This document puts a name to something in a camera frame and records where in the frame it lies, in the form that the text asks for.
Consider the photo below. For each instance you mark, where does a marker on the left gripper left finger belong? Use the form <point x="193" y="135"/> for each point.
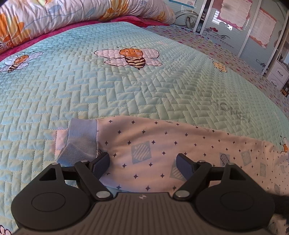
<point x="89" y="177"/>

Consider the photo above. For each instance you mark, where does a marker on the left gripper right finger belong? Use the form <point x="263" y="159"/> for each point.
<point x="196" y="175"/>

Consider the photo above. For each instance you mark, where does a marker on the white patterned baby garment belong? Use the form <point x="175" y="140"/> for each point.
<point x="150" y="176"/>

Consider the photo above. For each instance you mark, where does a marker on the mint green bee quilt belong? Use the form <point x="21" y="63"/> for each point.
<point x="141" y="97"/>

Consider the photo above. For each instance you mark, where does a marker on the white drawer cabinet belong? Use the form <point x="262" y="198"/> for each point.
<point x="278" y="75"/>

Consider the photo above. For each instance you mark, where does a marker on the heart patterned bedsheet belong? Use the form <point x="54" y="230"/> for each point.
<point x="224" y="56"/>

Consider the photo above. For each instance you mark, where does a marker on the pale blue sliding wardrobe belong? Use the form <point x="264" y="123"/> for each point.
<point x="251" y="30"/>

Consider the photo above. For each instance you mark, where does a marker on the magenta bed sheet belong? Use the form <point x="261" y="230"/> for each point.
<point x="138" y="21"/>

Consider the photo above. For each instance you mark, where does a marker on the floral long pillow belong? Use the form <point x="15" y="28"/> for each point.
<point x="22" y="21"/>

